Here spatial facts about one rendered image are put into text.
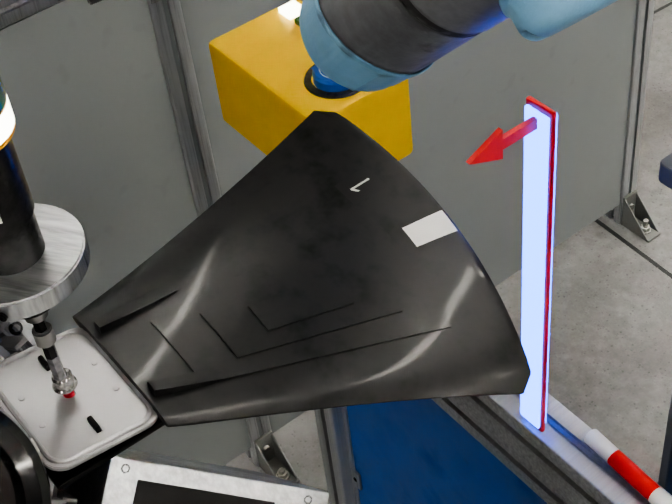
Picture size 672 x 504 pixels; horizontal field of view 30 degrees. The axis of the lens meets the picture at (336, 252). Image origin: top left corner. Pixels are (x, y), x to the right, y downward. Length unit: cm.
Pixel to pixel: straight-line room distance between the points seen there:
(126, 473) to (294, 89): 39
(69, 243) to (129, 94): 94
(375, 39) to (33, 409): 27
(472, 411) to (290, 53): 35
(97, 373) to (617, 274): 176
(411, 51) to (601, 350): 162
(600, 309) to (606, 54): 47
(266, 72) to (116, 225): 60
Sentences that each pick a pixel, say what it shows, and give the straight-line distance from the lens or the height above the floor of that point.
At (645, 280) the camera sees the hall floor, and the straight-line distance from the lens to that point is 237.
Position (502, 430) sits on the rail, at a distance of 109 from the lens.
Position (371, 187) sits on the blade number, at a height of 118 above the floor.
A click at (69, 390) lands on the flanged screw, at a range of 68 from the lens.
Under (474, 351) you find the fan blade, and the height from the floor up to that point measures 114.
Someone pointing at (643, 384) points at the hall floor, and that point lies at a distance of 221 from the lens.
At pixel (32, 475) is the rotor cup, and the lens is 63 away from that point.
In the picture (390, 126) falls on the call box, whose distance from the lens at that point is 107.
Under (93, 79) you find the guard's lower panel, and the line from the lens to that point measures 150.
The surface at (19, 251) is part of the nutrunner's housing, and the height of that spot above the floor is 131.
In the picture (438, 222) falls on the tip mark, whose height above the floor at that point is 116.
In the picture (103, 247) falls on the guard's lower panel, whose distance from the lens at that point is 164.
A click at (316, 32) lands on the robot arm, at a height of 130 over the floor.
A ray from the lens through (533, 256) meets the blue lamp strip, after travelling 90.
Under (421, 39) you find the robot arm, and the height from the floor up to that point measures 132.
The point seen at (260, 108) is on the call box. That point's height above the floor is 104.
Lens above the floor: 170
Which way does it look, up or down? 44 degrees down
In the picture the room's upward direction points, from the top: 8 degrees counter-clockwise
